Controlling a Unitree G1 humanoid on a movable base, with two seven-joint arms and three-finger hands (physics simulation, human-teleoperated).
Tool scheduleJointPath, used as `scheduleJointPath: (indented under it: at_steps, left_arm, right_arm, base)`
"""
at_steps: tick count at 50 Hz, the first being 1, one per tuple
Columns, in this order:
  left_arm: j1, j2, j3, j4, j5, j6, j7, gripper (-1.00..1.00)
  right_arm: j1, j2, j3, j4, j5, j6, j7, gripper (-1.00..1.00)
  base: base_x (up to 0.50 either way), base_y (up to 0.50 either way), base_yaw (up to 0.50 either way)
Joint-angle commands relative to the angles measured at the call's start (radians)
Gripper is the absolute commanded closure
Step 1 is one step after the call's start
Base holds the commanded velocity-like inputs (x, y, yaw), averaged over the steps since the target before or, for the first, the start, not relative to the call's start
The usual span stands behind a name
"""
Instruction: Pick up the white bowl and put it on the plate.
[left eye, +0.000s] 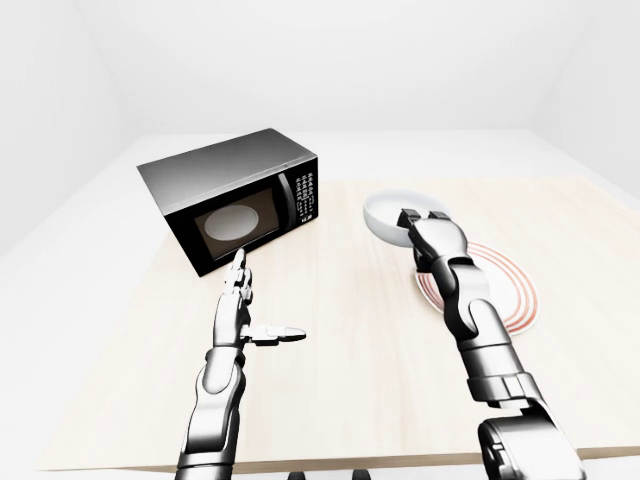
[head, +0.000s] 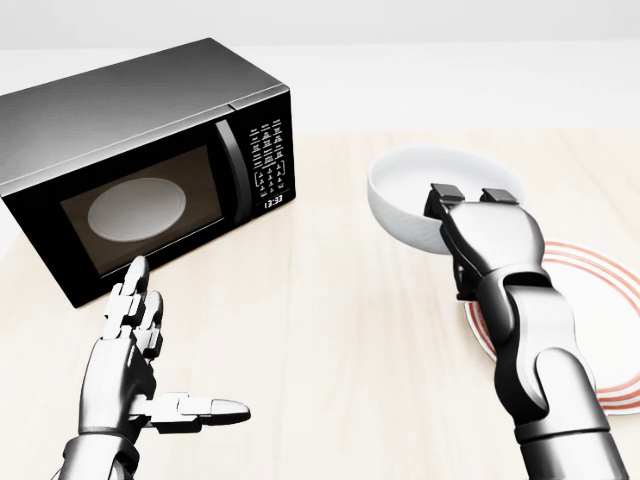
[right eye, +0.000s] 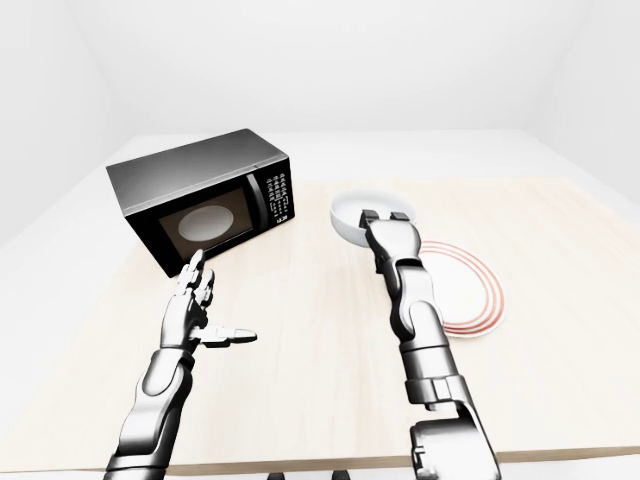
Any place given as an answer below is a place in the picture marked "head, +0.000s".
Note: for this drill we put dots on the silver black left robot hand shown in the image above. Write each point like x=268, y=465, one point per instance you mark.
x=107, y=380

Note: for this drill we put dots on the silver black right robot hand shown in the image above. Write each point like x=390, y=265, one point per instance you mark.
x=492, y=235

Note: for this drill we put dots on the white bowl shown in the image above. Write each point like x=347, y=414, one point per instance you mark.
x=400, y=200

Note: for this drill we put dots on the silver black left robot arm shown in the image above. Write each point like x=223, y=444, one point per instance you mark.
x=90, y=457

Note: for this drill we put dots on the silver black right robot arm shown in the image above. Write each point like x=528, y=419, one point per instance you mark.
x=555, y=380

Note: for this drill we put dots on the white plate with red rings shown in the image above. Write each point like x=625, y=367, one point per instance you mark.
x=610, y=325

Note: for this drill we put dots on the white microwave turntable plate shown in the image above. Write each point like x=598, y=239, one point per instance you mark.
x=137, y=209

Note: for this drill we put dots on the black microwave oven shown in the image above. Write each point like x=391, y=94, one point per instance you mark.
x=125, y=110

